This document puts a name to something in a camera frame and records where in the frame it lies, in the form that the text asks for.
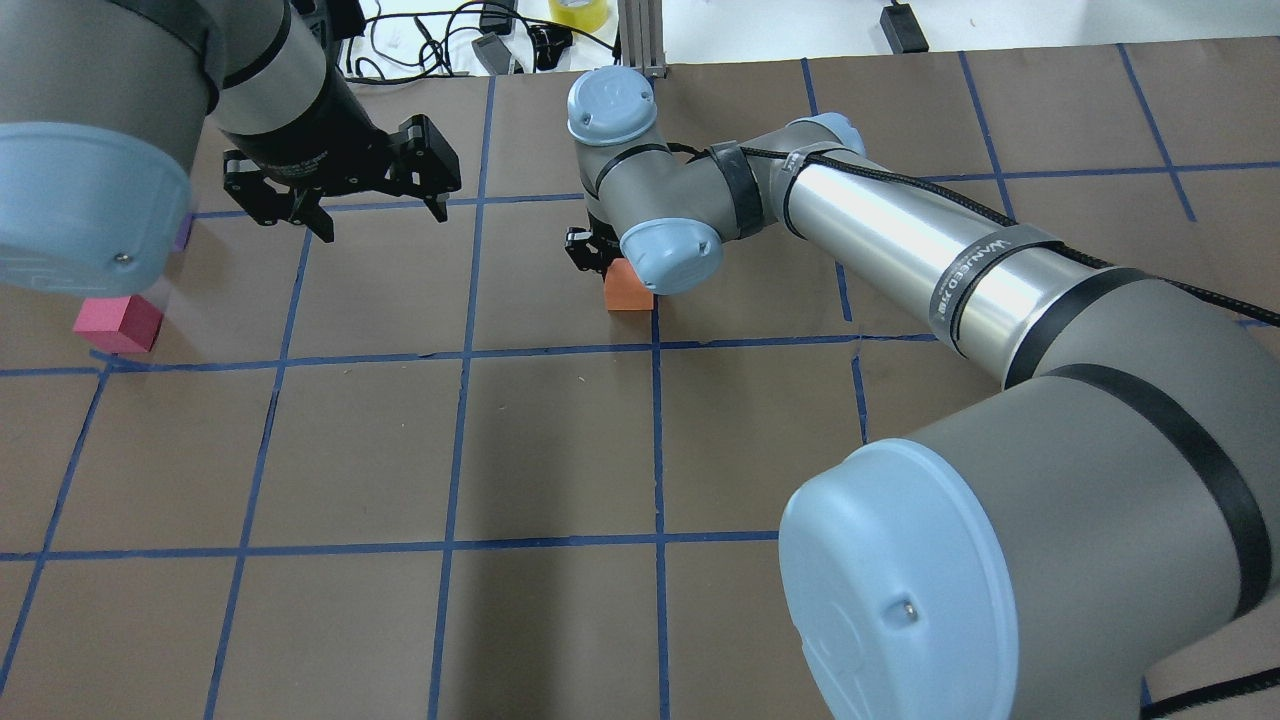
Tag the orange foam block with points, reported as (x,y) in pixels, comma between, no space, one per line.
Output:
(623,291)

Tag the small black power adapter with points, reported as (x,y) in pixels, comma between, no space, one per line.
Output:
(902,29)

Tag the pink foam block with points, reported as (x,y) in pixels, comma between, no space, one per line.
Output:
(123,325)

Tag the yellow tape roll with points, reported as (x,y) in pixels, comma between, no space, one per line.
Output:
(586,15)

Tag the aluminium frame post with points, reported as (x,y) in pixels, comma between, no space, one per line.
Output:
(640,32)

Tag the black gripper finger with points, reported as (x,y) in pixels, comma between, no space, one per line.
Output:
(307,210)
(437,204)

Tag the purple foam block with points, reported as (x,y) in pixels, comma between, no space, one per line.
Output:
(181,238)

